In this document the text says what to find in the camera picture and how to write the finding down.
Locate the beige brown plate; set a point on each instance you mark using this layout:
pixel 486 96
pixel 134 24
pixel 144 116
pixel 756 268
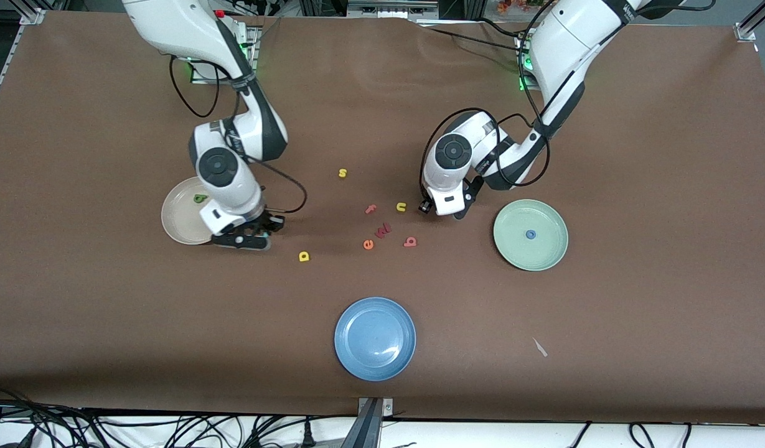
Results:
pixel 177 218

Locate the blue plate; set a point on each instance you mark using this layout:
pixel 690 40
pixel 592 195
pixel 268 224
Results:
pixel 375 339

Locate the white paper scrap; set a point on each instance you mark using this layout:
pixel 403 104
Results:
pixel 539 347

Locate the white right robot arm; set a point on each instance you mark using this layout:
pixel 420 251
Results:
pixel 170 25

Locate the silver metal frame piece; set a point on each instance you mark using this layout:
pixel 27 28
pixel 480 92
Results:
pixel 391 9

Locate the pink letter b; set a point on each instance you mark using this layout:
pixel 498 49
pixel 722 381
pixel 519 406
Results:
pixel 410 242

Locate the brown paper table cover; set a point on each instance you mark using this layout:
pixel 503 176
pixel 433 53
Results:
pixel 108 311

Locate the black power plug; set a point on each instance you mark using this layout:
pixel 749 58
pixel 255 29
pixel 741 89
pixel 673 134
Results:
pixel 307 435

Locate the dark grey camera post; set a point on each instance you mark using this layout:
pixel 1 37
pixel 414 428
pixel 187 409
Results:
pixel 365 429

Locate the green plate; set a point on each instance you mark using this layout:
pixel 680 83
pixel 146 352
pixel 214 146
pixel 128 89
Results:
pixel 530 249

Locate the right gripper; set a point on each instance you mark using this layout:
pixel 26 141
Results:
pixel 272 221

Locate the orange decoration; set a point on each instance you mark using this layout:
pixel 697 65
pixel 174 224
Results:
pixel 519 5

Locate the dark red letter w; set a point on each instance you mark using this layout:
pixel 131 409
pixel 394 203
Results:
pixel 382 231

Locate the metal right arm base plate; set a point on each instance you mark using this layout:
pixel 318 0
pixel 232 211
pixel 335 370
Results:
pixel 201 78

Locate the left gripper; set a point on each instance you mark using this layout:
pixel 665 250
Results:
pixel 426 206

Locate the silver table edge bracket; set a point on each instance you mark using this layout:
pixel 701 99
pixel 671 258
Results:
pixel 387 406

